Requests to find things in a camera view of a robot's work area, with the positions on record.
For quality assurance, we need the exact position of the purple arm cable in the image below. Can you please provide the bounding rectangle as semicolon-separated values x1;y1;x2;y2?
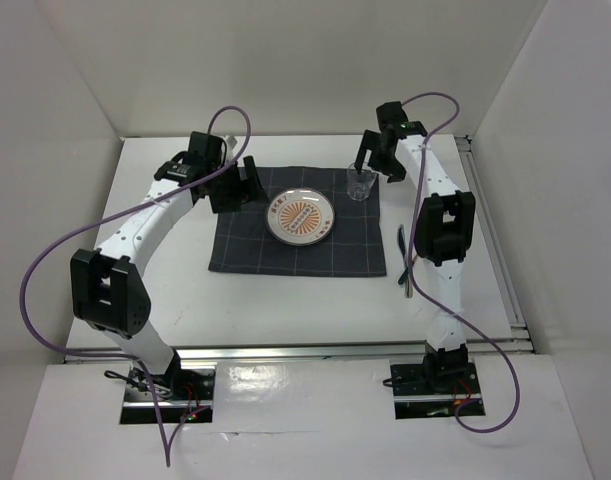
397;91;520;433
18;105;251;468

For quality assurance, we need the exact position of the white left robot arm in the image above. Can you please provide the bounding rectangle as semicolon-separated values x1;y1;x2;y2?
70;132;267;399

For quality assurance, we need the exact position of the aluminium front rail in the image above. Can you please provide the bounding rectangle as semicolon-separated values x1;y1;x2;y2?
63;339;534;364

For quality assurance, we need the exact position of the aluminium rail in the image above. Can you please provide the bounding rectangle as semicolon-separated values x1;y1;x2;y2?
455;136;536;354
63;339;534;364

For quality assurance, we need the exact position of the aluminium right side rail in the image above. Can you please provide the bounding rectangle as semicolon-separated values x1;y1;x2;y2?
455;136;536;354

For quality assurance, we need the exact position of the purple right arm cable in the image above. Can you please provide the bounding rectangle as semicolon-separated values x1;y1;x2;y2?
397;91;520;433

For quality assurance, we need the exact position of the green handled gold fork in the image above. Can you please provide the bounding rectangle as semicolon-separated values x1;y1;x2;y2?
397;254;418;286

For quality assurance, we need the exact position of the striped handled knife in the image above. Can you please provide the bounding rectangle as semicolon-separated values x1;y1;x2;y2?
396;224;413;299

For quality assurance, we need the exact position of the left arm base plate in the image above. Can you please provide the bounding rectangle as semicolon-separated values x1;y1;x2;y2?
117;365;216;425

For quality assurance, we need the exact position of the orange sunburst patterned plate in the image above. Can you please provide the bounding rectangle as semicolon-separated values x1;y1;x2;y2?
265;188;335;247

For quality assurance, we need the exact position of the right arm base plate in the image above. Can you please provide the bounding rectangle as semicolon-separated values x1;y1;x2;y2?
382;362;485;420

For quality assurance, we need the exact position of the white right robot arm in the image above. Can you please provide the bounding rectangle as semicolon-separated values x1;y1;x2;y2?
354;101;476;393

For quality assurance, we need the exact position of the dark checked cloth placemat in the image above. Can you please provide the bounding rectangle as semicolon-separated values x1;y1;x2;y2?
208;166;387;278

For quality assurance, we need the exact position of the clear drinking glass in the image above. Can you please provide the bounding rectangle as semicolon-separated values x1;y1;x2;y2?
346;164;378;201

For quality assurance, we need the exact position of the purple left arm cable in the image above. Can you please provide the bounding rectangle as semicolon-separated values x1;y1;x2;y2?
18;105;251;468

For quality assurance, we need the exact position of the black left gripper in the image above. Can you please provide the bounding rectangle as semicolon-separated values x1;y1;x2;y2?
206;155;268;214

